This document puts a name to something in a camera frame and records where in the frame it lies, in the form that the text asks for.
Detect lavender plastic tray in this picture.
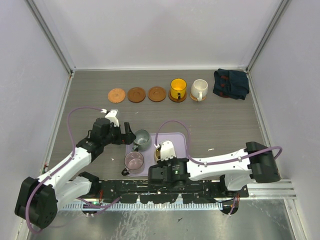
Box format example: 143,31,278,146
128,132,187,177

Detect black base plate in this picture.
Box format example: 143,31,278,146
80,180,249,204

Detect dark blue folded cloth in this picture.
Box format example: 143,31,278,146
212,68,250,100

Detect aluminium frame rail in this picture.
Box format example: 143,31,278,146
23,178,298,202

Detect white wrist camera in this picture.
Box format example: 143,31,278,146
100,108,120,127
155,140,177,161

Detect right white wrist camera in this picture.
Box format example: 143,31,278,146
155,140,177,161

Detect white slotted cable duct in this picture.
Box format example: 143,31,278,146
62,200,223,211

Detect brown wooden coaster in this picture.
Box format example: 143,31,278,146
127,87,146,103
168,92,188,103
148,86,167,102

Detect yellow glass cup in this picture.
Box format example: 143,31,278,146
169,78,187,99

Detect beige ceramic mug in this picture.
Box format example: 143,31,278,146
153,147,161,163

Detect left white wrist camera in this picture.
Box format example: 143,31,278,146
100,108,120,127

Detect woven rattan coaster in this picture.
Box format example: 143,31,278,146
107,88,126,104
190,93,207,102

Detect pink ceramic mug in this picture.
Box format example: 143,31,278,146
121,151,145,176

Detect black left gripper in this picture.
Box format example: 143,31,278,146
101,122,135,146

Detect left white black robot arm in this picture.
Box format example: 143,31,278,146
14,117,136,230

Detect grey ceramic mug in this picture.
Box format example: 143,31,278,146
132,129,152,152

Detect white speckled ceramic mug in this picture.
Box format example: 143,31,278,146
190,79,209,101

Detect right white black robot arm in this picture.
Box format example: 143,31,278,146
147,140,283,197

